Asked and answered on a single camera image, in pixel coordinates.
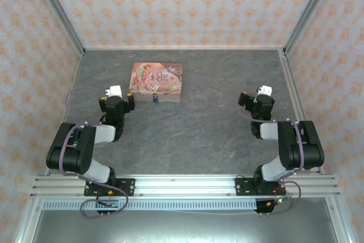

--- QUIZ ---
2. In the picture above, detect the pink illustrated tin box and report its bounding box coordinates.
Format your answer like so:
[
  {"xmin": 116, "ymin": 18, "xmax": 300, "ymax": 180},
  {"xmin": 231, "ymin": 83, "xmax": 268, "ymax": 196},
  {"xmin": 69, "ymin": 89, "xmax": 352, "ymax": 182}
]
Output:
[{"xmin": 129, "ymin": 62, "xmax": 183, "ymax": 104}]

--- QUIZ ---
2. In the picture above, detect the thin aluminium rail at wall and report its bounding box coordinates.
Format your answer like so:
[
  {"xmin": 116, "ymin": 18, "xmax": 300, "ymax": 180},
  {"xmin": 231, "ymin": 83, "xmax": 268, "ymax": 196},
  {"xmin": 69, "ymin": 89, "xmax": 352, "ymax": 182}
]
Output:
[{"xmin": 84, "ymin": 45, "xmax": 286, "ymax": 51}]

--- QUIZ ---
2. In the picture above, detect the long aluminium mounting rail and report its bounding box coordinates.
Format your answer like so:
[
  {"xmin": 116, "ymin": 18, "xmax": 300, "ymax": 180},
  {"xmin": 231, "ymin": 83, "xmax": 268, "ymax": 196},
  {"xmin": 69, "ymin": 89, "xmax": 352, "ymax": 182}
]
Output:
[{"xmin": 30, "ymin": 174, "xmax": 341, "ymax": 199}]

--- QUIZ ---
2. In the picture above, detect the slotted grey cable duct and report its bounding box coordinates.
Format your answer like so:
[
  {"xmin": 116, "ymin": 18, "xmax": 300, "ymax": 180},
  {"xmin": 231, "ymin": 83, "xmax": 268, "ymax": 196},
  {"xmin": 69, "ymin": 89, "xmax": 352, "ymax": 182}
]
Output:
[{"xmin": 42, "ymin": 199, "xmax": 259, "ymax": 210}]

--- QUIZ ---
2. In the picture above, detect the aluminium frame leg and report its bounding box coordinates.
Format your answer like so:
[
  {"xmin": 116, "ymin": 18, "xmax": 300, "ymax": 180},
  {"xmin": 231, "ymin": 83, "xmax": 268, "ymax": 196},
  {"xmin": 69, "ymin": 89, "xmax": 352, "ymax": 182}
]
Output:
[
  {"xmin": 15, "ymin": 197, "xmax": 43, "ymax": 243},
  {"xmin": 326, "ymin": 197, "xmax": 353, "ymax": 243}
]

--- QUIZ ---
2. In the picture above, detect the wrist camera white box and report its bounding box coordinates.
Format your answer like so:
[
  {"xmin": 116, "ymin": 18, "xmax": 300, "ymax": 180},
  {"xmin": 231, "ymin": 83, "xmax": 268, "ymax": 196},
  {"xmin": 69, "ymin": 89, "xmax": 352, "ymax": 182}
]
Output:
[
  {"xmin": 257, "ymin": 85, "xmax": 274, "ymax": 96},
  {"xmin": 104, "ymin": 84, "xmax": 123, "ymax": 99}
]

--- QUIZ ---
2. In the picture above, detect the aluminium side rail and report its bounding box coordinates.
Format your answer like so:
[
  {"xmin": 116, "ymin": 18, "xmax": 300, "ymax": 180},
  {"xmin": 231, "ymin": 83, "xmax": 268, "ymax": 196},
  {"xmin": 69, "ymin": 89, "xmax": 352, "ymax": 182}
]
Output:
[{"xmin": 279, "ymin": 50, "xmax": 325, "ymax": 176}]

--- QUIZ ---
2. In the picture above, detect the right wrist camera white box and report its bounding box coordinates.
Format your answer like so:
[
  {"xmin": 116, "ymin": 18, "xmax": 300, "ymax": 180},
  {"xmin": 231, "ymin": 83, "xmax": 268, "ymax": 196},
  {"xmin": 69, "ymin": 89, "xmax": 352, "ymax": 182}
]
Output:
[{"xmin": 257, "ymin": 85, "xmax": 274, "ymax": 96}]

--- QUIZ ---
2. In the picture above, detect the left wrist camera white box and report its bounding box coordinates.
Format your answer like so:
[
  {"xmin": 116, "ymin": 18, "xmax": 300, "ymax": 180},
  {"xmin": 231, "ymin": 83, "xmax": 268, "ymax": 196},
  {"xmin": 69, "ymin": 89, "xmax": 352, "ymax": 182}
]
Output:
[{"xmin": 104, "ymin": 84, "xmax": 123, "ymax": 99}]

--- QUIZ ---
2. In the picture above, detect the circuit board with green light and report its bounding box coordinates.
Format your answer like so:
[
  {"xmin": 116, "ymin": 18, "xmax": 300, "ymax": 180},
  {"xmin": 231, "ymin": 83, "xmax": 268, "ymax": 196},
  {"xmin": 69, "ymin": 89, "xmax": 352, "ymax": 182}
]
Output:
[{"xmin": 266, "ymin": 194, "xmax": 295, "ymax": 208}]

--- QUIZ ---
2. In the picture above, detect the small circuit board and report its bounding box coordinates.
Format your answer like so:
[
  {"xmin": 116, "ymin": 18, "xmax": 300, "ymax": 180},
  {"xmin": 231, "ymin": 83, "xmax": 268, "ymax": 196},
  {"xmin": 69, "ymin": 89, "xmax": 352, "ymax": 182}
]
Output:
[{"xmin": 96, "ymin": 199, "xmax": 119, "ymax": 208}]

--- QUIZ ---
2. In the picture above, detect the aluminium frame post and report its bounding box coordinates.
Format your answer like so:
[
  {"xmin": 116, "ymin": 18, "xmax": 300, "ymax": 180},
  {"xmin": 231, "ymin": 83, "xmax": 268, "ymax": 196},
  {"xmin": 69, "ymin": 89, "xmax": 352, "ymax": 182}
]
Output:
[
  {"xmin": 30, "ymin": 0, "xmax": 86, "ymax": 57},
  {"xmin": 283, "ymin": 0, "xmax": 340, "ymax": 56}
]

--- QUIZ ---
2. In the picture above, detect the grey metal panel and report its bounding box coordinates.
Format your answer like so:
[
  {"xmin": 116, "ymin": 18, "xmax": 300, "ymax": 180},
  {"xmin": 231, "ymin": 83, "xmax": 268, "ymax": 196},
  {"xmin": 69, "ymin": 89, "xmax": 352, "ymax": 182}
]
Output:
[{"xmin": 31, "ymin": 208, "xmax": 342, "ymax": 243}]

